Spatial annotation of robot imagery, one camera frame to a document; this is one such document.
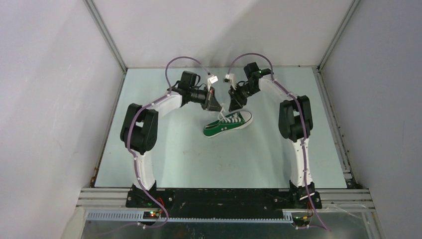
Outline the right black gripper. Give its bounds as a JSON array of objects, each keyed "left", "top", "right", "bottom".
[{"left": 229, "top": 82, "right": 259, "bottom": 112}]

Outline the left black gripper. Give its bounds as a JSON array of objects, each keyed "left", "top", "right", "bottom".
[{"left": 189, "top": 86, "right": 222, "bottom": 113}]

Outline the white shoelace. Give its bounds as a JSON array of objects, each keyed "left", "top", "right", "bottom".
[{"left": 217, "top": 106, "right": 242, "bottom": 123}]

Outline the green canvas sneaker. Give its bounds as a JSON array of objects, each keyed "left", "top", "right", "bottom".
[{"left": 202, "top": 110, "right": 253, "bottom": 138}]

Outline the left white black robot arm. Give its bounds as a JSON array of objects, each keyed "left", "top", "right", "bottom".
[{"left": 120, "top": 71, "right": 222, "bottom": 208}]

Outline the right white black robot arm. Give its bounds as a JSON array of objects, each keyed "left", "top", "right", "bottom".
[{"left": 224, "top": 62, "right": 318, "bottom": 209}]

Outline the left controller board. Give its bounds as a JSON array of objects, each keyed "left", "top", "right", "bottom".
[{"left": 142, "top": 211, "right": 161, "bottom": 220}]

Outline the controller board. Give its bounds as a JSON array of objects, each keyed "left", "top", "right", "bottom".
[
  {"left": 142, "top": 211, "right": 161, "bottom": 220},
  {"left": 293, "top": 216, "right": 312, "bottom": 228}
]

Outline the right controller board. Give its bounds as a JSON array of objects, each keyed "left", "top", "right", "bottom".
[{"left": 293, "top": 216, "right": 312, "bottom": 228}]

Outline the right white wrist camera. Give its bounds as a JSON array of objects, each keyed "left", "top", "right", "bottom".
[{"left": 223, "top": 73, "right": 237, "bottom": 90}]

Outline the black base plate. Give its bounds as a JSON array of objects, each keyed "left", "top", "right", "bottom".
[{"left": 125, "top": 186, "right": 322, "bottom": 219}]

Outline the grey slotted cable duct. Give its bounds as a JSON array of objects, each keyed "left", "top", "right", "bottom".
[{"left": 86, "top": 210, "right": 293, "bottom": 224}]

